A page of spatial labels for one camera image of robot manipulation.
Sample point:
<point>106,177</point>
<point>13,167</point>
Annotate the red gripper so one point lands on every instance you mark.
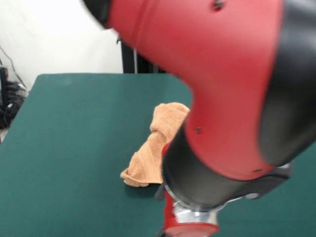
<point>187,229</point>

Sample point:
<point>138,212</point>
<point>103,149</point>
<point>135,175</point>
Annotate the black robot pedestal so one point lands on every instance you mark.
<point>128,61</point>

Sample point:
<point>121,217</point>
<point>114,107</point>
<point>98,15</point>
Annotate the dark green table cloth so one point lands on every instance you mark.
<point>61,148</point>

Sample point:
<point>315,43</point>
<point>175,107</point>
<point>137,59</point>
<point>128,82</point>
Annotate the tan terry towel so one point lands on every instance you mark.
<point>158,123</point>

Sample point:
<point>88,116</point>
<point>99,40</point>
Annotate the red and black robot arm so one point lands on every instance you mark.
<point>222,86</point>

